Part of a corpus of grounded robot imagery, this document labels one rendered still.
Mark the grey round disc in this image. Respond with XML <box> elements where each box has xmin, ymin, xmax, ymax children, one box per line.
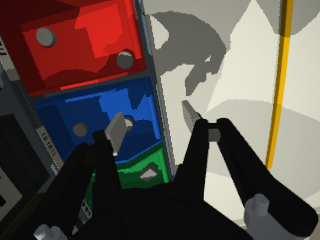
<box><xmin>124</xmin><ymin>117</ymin><xmax>133</xmax><ymax>132</ymax></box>
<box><xmin>73</xmin><ymin>122</ymin><xmax>88</xmax><ymax>137</ymax></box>
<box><xmin>116</xmin><ymin>52</ymin><xmax>134</xmax><ymax>69</ymax></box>
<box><xmin>36</xmin><ymin>28</ymin><xmax>57</xmax><ymax>47</ymax></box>

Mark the green open bin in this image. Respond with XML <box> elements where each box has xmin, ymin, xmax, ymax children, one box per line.
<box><xmin>84</xmin><ymin>142</ymin><xmax>170</xmax><ymax>210</ymax></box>

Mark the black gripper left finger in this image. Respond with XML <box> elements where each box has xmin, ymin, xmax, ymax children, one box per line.
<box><xmin>8</xmin><ymin>112</ymin><xmax>127</xmax><ymax>240</ymax></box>

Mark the blue bin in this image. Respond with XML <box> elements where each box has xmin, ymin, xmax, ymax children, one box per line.
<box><xmin>33</xmin><ymin>77</ymin><xmax>161</xmax><ymax>164</ymax></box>

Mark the yellow vertical bar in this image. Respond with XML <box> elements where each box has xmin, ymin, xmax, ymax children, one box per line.
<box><xmin>265</xmin><ymin>0</ymin><xmax>293</xmax><ymax>169</ymax></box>

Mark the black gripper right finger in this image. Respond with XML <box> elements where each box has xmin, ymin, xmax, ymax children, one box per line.
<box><xmin>156</xmin><ymin>100</ymin><xmax>319</xmax><ymax>240</ymax></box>

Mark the red open bin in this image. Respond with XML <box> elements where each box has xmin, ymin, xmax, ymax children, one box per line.
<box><xmin>0</xmin><ymin>0</ymin><xmax>145</xmax><ymax>97</ymax></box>

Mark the grey metal shelf rack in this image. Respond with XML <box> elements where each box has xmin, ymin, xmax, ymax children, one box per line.
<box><xmin>0</xmin><ymin>0</ymin><xmax>174</xmax><ymax>193</ymax></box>

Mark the grey metal block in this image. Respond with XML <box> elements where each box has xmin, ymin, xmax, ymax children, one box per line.
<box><xmin>140</xmin><ymin>164</ymin><xmax>157</xmax><ymax>182</ymax></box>

